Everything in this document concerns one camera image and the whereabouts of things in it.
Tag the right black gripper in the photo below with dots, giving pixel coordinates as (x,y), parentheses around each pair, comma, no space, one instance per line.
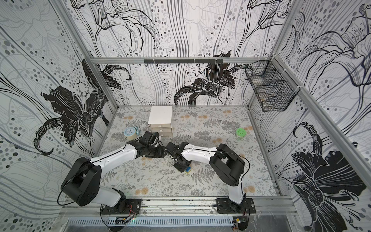
(179,162)

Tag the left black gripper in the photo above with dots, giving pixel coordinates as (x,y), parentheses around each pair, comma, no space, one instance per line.
(160,153)

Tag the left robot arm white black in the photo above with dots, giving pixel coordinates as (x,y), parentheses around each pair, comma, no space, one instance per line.
(82,183)

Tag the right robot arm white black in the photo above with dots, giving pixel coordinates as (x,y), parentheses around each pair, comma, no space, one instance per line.
(228,166)

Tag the small blue alarm clock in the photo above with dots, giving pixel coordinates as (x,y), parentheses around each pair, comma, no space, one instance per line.
(131,133)

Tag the white drawer cabinet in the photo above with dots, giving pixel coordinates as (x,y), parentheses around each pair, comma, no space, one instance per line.
(160,120)

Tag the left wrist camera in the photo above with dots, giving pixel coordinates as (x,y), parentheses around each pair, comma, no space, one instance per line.
(150,139)

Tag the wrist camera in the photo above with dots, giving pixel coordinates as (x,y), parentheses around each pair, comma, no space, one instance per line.
(173,150)
(150,139)

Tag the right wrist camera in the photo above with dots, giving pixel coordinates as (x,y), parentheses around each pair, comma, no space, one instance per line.
(173,150)

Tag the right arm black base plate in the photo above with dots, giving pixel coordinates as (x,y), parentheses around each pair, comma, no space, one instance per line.
(235,206)

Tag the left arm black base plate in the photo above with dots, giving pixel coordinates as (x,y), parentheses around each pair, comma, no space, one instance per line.
(123,207)

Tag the white slotted cable duct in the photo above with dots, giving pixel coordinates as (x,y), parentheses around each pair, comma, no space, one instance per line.
(153,221)

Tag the black wall hook bar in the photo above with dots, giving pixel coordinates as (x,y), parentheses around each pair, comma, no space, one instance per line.
(186,61)

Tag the aluminium front rail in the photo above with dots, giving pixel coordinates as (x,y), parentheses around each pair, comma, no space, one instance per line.
(209,206)

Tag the black wire basket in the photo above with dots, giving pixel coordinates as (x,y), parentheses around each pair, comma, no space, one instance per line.
(269,82)

